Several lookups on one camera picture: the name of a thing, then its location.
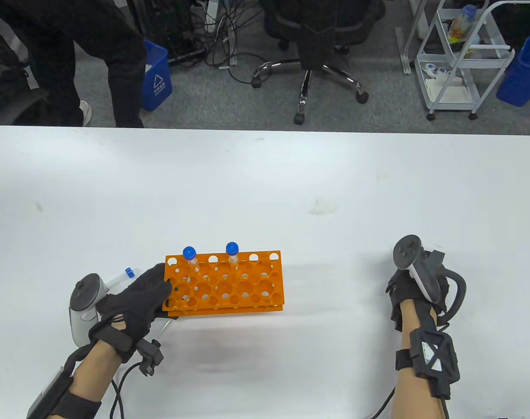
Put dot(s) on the person's left hand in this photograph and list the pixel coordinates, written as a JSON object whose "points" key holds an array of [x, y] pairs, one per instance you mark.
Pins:
{"points": [[134, 305]]}

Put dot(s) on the person's right hand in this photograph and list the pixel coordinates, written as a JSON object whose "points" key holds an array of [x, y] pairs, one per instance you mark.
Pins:
{"points": [[404, 290]]}

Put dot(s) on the clear test tube blue cap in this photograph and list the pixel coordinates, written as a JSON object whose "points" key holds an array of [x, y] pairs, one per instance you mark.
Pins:
{"points": [[189, 252], [232, 248], [118, 279], [163, 328]]}

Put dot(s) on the orange test tube rack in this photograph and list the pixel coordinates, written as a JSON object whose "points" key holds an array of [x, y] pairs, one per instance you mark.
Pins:
{"points": [[247, 299]]}

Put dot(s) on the person's right forearm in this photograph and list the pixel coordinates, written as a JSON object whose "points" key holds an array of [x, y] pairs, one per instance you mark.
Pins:
{"points": [[413, 393]]}

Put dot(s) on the person's left forearm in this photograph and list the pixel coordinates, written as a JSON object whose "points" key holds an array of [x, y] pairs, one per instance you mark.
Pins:
{"points": [[94, 375]]}

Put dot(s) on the grey right hand controller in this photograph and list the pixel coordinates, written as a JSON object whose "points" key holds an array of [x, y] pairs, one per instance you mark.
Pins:
{"points": [[406, 251]]}

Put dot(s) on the grey hand controller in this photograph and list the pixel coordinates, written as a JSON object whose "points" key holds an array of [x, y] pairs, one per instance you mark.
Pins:
{"points": [[406, 251], [83, 297]]}

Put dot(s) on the grey left hand controller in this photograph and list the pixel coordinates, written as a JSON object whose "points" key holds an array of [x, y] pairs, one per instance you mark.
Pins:
{"points": [[83, 297]]}

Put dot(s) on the black labelled battery box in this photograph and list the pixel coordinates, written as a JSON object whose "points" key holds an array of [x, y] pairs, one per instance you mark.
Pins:
{"points": [[44, 399]]}

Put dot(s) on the white rolling cart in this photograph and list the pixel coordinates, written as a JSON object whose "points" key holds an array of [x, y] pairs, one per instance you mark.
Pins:
{"points": [[450, 94]]}

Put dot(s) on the white blue tape roll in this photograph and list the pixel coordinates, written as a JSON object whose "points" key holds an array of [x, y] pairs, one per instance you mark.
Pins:
{"points": [[441, 70], [430, 67]]}

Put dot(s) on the blue bin with recycling symbol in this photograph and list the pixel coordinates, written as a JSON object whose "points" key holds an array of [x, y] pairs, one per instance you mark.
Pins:
{"points": [[158, 83]]}

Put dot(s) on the black chair with armrest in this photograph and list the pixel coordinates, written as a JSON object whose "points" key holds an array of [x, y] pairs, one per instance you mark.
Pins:
{"points": [[11, 109]]}

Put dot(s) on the white desk leg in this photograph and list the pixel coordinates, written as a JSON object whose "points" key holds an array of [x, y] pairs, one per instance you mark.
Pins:
{"points": [[403, 52]]}

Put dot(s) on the plain blue bin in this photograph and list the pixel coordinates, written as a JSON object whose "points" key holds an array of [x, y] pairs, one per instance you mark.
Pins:
{"points": [[522, 74]]}

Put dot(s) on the black office chair chrome base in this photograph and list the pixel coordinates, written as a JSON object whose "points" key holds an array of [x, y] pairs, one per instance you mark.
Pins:
{"points": [[321, 43]]}

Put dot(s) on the colourful plastic bottle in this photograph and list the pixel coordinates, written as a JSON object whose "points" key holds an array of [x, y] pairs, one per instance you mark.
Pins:
{"points": [[461, 22]]}

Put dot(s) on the black computer equipment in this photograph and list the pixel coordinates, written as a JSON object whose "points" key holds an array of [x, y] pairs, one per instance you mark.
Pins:
{"points": [[169, 26]]}

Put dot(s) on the white power strip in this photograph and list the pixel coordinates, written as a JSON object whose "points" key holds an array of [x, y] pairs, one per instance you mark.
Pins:
{"points": [[211, 17]]}

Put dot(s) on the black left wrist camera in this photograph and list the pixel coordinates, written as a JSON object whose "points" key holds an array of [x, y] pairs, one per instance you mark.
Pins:
{"points": [[150, 355]]}

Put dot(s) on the black lattice tracker mount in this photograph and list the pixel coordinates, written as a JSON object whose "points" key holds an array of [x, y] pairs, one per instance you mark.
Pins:
{"points": [[435, 355]]}

